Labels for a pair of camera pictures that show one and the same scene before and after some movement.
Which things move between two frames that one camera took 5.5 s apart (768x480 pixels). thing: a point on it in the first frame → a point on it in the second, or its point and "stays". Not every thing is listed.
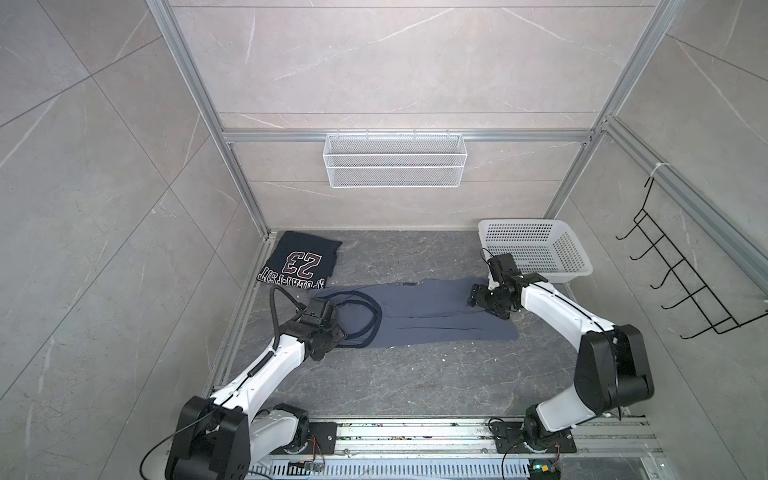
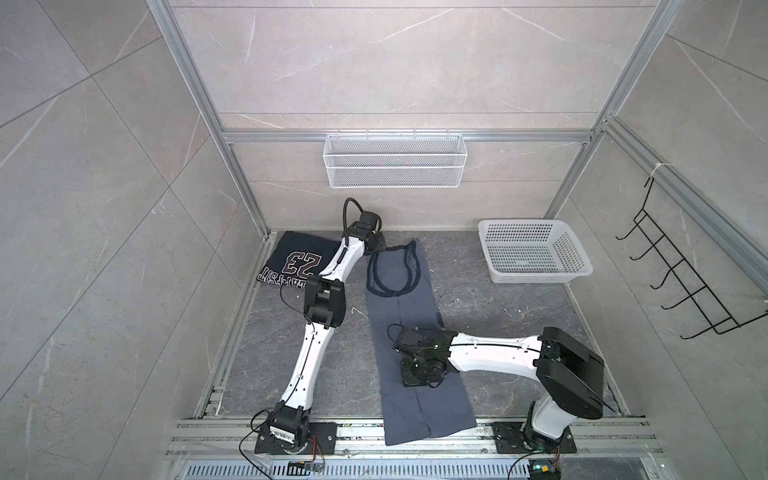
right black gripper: [478, 297] → [407, 379]
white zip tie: [658, 164] stays
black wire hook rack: [719, 319] stays
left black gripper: [338, 333] → [382, 242]
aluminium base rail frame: [608, 449] stays
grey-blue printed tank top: [414, 313] → [401, 294]
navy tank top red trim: [300, 259] stays
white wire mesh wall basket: [395, 160] stays
